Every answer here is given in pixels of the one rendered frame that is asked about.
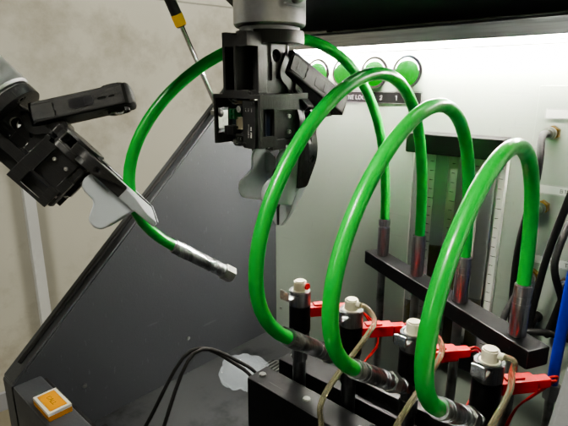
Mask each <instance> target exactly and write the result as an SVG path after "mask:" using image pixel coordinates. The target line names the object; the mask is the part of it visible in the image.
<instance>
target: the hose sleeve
mask: <svg viewBox="0 0 568 426"><path fill-rule="evenodd" d="M175 241H176V244H175V246H174V248H173V249H172V250H170V252H171V253H173V254H175V255H176V256H178V257H181V258H182V259H185V260H187V261H189V262H191V263H193V264H195V265H197V266H199V267H201V268H203V269H205V270H207V271H209V272H211V273H212V274H215V275H217V276H223V275H224V274H225V273H226V271H227V266H226V265H225V264H223V263H222V262H220V261H219V260H216V259H214V258H211V257H210V256H208V255H206V254H204V253H202V252H200V251H199V250H197V249H195V248H192V247H191V246H189V245H187V244H186V243H182V242H180V241H178V240H175Z"/></svg>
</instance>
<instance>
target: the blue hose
mask: <svg viewBox="0 0 568 426"><path fill-rule="evenodd" d="M567 333H568V271H567V274H566V279H565V285H564V290H563V294H562V299H561V303H560V311H559V316H558V320H557V326H556V330H555V334H554V343H553V347H552V352H551V357H550V362H549V372H548V376H551V375H558V376H559V378H558V381H557V382H556V383H554V384H552V386H558V384H559V379H560V369H561V364H562V359H563V355H564V350H565V343H566V337H567Z"/></svg>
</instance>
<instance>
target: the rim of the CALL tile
mask: <svg viewBox="0 0 568 426"><path fill-rule="evenodd" d="M53 390H55V391H56V392H57V393H58V394H59V395H60V396H61V397H62V398H63V399H64V400H65V401H66V402H67V404H65V405H63V406H61V407H59V408H57V409H55V410H53V411H49V410H48V409H47V408H46V407H45V406H44V405H43V404H42V403H41V402H40V401H39V399H38V398H37V397H38V396H41V395H44V394H46V393H47V392H49V391H53ZM49 391H46V392H44V393H42V394H40V395H38V396H35V397H33V401H34V402H35V403H36V404H37V405H38V407H39V408H40V409H41V410H42V411H43V412H44V413H45V414H46V415H47V416H48V417H51V416H53V415H55V414H57V413H59V412H61V411H63V410H65V409H67V408H69V407H71V406H72V403H71V402H70V401H69V400H68V399H67V398H66V397H65V396H64V395H63V394H62V393H61V392H60V391H59V390H58V389H57V388H54V389H51V390H49Z"/></svg>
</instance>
